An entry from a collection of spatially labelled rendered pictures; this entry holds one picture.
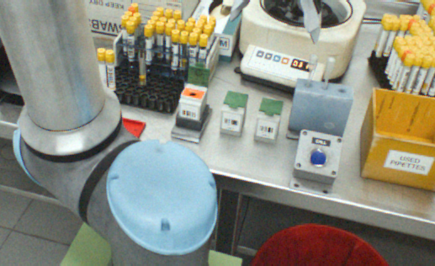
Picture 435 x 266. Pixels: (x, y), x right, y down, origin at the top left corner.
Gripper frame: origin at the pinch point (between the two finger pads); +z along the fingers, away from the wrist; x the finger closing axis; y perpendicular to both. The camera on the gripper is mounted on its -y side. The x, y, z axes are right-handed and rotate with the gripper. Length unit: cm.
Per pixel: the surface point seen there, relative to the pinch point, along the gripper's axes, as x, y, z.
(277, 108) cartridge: 4.2, 4.7, 12.2
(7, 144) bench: -87, -21, 83
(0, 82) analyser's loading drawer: -47, 17, 17
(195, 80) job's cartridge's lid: -11.3, 5.8, 10.8
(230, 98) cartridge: -4.3, 5.5, 12.5
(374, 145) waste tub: 21.5, 8.5, 10.6
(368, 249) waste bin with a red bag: 31, -15, 62
